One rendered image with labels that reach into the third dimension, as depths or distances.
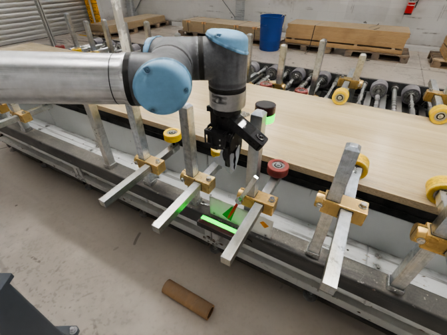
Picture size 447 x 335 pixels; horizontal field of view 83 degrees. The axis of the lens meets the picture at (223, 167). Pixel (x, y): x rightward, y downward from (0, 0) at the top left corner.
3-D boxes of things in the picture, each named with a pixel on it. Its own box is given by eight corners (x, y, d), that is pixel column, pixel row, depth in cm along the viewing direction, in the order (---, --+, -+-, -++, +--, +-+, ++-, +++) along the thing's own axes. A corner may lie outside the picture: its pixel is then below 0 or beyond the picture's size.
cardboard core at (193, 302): (205, 316, 129) (160, 288, 140) (206, 322, 134) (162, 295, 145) (213, 302, 134) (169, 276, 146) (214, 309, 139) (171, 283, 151)
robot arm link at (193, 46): (136, 43, 47) (202, 42, 47) (147, 32, 56) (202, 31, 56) (146, 92, 53) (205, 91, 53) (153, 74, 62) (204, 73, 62)
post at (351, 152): (314, 262, 88) (361, 150, 59) (304, 258, 90) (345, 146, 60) (316, 255, 91) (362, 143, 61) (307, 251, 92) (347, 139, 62)
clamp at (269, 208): (271, 217, 85) (273, 207, 82) (235, 203, 90) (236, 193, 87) (277, 206, 89) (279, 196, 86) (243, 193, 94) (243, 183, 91)
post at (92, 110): (110, 169, 124) (78, 78, 97) (104, 167, 126) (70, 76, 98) (118, 165, 127) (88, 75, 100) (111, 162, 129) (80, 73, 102)
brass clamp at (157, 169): (157, 176, 105) (155, 167, 102) (134, 167, 110) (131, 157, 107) (167, 168, 110) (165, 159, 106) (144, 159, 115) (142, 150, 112)
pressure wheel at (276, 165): (281, 196, 96) (285, 173, 89) (261, 189, 99) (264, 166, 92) (287, 183, 102) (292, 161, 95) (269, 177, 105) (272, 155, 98)
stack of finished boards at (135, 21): (165, 20, 848) (165, 14, 838) (110, 33, 680) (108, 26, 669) (148, 19, 876) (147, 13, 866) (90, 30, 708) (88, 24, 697)
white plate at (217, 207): (270, 240, 92) (273, 222, 86) (209, 213, 102) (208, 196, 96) (270, 238, 92) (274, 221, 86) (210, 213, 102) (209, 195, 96)
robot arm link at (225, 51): (202, 26, 56) (247, 25, 56) (205, 82, 64) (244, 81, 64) (202, 34, 48) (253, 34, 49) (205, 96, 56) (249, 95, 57)
